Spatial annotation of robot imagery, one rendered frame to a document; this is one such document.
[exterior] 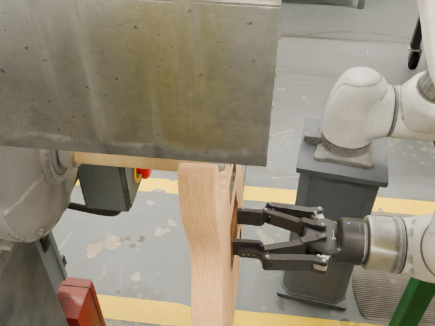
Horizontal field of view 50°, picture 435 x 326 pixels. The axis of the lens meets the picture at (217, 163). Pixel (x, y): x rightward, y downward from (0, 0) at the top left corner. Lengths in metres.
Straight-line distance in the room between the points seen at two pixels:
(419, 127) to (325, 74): 1.99
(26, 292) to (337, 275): 1.17
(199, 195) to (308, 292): 1.44
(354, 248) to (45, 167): 0.47
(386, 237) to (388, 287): 1.34
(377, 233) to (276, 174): 1.73
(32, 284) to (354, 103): 0.94
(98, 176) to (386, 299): 1.42
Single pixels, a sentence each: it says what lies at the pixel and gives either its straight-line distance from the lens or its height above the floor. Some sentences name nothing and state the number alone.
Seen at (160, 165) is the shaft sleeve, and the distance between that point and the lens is 0.61.
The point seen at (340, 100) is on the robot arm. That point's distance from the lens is 1.39.
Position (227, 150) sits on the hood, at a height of 1.40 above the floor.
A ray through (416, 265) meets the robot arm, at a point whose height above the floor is 1.08.
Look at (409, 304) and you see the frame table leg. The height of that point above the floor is 0.52.
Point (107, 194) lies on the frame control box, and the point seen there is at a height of 0.97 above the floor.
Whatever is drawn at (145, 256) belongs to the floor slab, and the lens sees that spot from 2.10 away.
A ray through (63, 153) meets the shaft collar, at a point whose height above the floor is 1.26.
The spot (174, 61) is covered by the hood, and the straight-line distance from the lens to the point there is 0.35.
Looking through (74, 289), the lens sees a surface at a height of 0.62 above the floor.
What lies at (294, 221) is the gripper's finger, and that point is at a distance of 0.79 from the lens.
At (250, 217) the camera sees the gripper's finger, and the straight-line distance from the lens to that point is 0.80.
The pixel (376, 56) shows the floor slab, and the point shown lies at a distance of 3.68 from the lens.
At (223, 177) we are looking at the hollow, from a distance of 0.66.
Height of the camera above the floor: 1.65
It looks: 41 degrees down
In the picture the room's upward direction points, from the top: straight up
